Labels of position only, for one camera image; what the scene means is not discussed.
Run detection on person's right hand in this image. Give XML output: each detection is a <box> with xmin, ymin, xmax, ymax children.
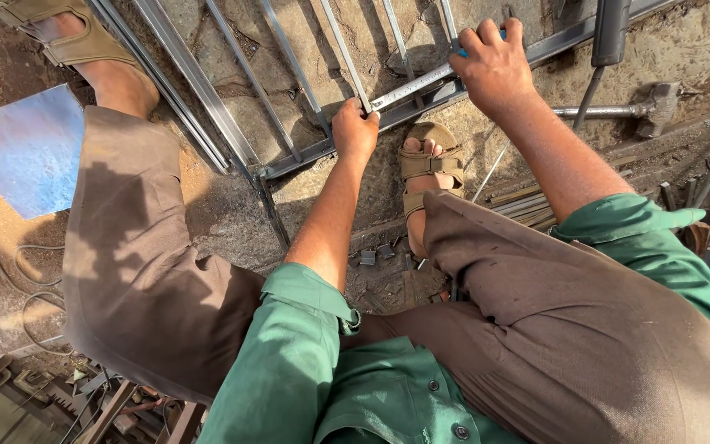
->
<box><xmin>447</xmin><ymin>17</ymin><xmax>537</xmax><ymax>122</ymax></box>

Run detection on person's left hand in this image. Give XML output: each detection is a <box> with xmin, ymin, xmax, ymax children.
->
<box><xmin>332</xmin><ymin>97</ymin><xmax>382</xmax><ymax>166</ymax></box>

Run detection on blue marker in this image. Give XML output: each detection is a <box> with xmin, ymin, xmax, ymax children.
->
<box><xmin>457</xmin><ymin>30</ymin><xmax>507</xmax><ymax>59</ymax></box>

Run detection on steel ruler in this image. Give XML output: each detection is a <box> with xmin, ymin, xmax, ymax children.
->
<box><xmin>370</xmin><ymin>63</ymin><xmax>456</xmax><ymax>112</ymax></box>

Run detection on person's right tan sandal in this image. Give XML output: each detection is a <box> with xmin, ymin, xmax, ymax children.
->
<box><xmin>397</xmin><ymin>121</ymin><xmax>466</xmax><ymax>223</ymax></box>

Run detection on person's tan sandal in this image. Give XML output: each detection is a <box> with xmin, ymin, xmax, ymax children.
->
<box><xmin>0</xmin><ymin>0</ymin><xmax>146</xmax><ymax>70</ymax></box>
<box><xmin>397</xmin><ymin>121</ymin><xmax>466</xmax><ymax>223</ymax></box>

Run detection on thin metal rod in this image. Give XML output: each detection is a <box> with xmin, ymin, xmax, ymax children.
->
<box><xmin>471</xmin><ymin>139</ymin><xmax>512</xmax><ymax>203</ymax></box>

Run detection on small cut metal pieces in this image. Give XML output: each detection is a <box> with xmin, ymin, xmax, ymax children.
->
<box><xmin>349</xmin><ymin>242</ymin><xmax>430</xmax><ymax>272</ymax></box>

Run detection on stack of flat metal strips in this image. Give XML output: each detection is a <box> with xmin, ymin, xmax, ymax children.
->
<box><xmin>484</xmin><ymin>154</ymin><xmax>639</xmax><ymax>233</ymax></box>

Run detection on metal hammer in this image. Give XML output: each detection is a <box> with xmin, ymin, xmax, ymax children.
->
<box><xmin>551</xmin><ymin>82</ymin><xmax>681</xmax><ymax>140</ymax></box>

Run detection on person's green shirt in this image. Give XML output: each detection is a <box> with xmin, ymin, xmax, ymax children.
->
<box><xmin>196</xmin><ymin>192</ymin><xmax>710</xmax><ymax>444</ymax></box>

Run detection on person's brown trousers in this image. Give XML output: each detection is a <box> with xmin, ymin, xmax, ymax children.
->
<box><xmin>61</xmin><ymin>105</ymin><xmax>710</xmax><ymax>444</ymax></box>

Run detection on person's left tan sandal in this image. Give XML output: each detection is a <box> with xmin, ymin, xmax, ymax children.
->
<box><xmin>0</xmin><ymin>0</ymin><xmax>146</xmax><ymax>70</ymax></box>

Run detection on blue metal sheet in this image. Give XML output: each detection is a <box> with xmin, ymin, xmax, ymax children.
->
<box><xmin>0</xmin><ymin>84</ymin><xmax>86</xmax><ymax>221</ymax></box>

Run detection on heap of metal scrap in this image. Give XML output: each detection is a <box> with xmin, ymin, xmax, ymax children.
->
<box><xmin>0</xmin><ymin>348</ymin><xmax>208</xmax><ymax>444</ymax></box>

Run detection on black handled welding holder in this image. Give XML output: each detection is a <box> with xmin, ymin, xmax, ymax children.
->
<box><xmin>571</xmin><ymin>0</ymin><xmax>633</xmax><ymax>132</ymax></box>

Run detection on grey metal grille frame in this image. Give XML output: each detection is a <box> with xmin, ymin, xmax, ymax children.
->
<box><xmin>87</xmin><ymin>0</ymin><xmax>661</xmax><ymax>250</ymax></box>

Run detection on grey cable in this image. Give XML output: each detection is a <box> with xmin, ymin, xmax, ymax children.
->
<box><xmin>0</xmin><ymin>216</ymin><xmax>76</xmax><ymax>358</ymax></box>

